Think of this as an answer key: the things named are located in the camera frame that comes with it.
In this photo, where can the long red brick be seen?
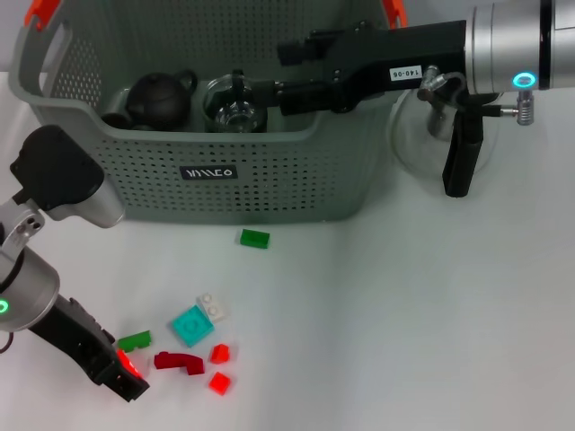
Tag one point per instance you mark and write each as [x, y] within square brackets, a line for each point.
[128, 363]

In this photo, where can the teal square toy brick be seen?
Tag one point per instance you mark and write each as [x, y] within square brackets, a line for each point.
[193, 327]

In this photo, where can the dark red arch brick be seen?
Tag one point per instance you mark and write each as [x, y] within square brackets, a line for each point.
[175, 360]

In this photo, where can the white toy brick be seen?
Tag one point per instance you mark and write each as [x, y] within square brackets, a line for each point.
[211, 306]

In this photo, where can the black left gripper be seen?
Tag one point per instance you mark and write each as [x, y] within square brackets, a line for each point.
[72, 336]

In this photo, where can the small red square brick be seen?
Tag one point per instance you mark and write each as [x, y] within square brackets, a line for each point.
[220, 383]

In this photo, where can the grey perforated storage bin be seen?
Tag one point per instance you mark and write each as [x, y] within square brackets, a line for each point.
[292, 179]

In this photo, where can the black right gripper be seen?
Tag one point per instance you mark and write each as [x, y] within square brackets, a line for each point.
[395, 54]

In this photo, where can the dark green toy brick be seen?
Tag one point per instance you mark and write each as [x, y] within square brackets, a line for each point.
[135, 341]

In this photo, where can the black clay teapot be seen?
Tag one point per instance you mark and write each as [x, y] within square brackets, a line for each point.
[157, 101]

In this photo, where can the small red sloped brick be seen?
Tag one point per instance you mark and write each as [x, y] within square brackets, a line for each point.
[220, 354]

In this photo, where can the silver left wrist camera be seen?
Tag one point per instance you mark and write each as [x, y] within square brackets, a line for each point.
[58, 170]

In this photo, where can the bright green toy brick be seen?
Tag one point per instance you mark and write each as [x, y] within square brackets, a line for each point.
[255, 238]

